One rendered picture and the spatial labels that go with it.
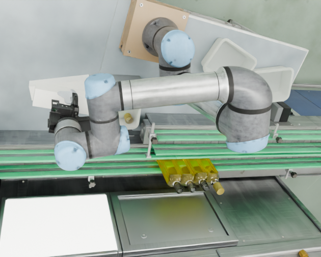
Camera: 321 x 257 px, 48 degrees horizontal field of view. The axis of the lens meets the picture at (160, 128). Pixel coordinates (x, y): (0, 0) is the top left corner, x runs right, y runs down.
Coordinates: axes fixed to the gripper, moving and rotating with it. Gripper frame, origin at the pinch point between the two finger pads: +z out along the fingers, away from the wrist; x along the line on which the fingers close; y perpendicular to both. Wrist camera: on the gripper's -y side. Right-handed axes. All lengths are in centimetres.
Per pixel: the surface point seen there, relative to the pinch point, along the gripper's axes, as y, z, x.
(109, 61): -16.6, 34.3, -5.6
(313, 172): -140, 22, 28
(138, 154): -35.0, 16.4, 27.0
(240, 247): -72, -26, 38
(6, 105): 20.8, 34.1, 22.1
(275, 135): -96, 12, 5
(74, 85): -3.7, 28.2, 5.6
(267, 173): -111, 21, 32
